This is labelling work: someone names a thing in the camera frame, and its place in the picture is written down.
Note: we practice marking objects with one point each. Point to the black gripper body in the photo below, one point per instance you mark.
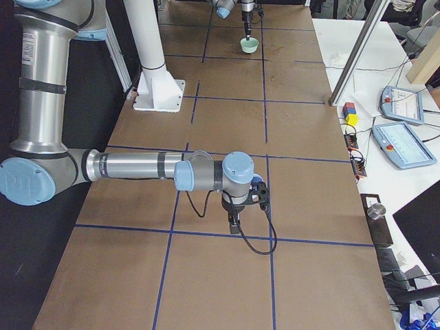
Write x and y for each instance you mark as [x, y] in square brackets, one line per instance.
[246, 15]
[229, 208]

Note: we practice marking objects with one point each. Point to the mint green bowl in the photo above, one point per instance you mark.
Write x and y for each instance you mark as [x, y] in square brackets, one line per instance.
[249, 45]

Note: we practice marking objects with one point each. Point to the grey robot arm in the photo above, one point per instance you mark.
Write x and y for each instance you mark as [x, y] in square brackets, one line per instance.
[41, 166]
[224, 7]

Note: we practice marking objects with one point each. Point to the brown paper table cover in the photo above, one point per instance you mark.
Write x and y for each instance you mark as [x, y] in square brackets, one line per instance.
[144, 255]

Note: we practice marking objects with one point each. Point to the coloured cube stack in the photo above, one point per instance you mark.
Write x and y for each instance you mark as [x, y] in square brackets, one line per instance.
[350, 113]

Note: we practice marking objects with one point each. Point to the small metal cylinder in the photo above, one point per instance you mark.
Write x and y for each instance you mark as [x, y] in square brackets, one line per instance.
[376, 211]

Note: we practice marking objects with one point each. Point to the far teach pendant tablet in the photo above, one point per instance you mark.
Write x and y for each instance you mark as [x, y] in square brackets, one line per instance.
[402, 104]

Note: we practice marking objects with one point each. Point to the teach pendant tablet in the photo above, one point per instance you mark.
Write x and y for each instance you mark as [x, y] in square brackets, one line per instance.
[402, 146]
[402, 104]

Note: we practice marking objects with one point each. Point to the near teach pendant tablet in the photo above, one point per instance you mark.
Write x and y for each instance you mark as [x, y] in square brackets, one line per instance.
[402, 146]

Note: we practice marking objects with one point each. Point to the black monitor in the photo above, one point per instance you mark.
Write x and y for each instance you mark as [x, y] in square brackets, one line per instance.
[418, 221]

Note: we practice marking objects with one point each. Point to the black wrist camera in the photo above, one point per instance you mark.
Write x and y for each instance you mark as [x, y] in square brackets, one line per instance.
[259, 194]

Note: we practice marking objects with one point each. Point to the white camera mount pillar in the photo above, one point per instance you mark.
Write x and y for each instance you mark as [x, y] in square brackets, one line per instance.
[157, 89]

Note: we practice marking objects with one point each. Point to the aluminium frame post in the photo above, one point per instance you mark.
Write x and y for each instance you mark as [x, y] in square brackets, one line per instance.
[374, 17]

